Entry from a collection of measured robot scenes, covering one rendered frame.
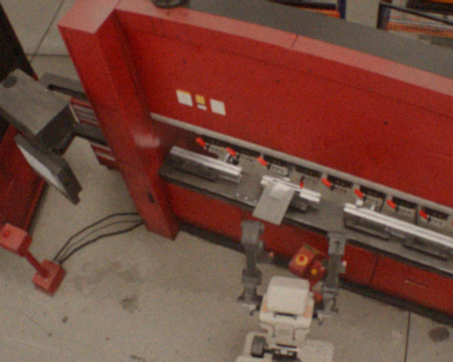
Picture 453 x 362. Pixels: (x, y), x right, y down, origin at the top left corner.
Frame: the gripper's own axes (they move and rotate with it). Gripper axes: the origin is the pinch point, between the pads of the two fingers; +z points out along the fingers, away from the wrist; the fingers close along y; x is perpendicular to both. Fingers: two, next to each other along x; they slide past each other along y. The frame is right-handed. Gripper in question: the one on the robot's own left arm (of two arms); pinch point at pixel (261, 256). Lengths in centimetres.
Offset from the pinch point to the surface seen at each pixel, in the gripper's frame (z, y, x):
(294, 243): 58, -14, -9
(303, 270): 21.2, -24.5, 6.3
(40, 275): 74, 182, 46
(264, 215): 12.2, 3.4, -24.8
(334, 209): 31, -39, -34
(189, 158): 32, 60, -56
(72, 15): -89, 101, -112
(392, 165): -40, -67, -57
